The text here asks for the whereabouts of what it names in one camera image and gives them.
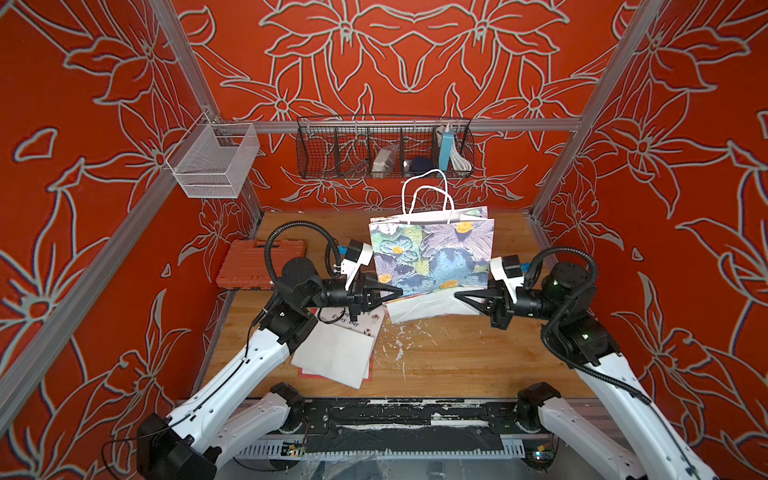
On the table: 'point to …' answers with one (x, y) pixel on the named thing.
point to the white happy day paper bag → (341, 351)
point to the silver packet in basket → (385, 159)
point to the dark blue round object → (420, 164)
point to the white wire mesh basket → (214, 160)
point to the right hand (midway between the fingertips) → (455, 298)
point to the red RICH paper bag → (305, 373)
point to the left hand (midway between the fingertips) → (399, 295)
